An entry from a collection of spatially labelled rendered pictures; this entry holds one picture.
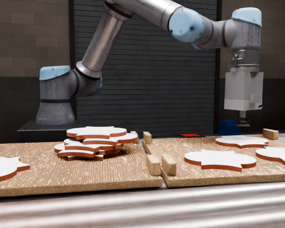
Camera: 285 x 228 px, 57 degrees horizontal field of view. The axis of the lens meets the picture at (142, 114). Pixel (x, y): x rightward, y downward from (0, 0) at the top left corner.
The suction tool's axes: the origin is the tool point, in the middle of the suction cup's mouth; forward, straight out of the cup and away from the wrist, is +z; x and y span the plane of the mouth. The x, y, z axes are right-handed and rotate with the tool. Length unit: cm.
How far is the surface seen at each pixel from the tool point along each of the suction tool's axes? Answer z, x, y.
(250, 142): 4.1, -3.9, -1.4
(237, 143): 4.1, -2.3, -4.9
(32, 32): -107, 480, 43
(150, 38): -106, 403, 254
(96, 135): 0.2, 10.3, -40.2
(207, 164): 4.1, -10.9, -25.9
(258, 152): 4.1, -11.0, -9.0
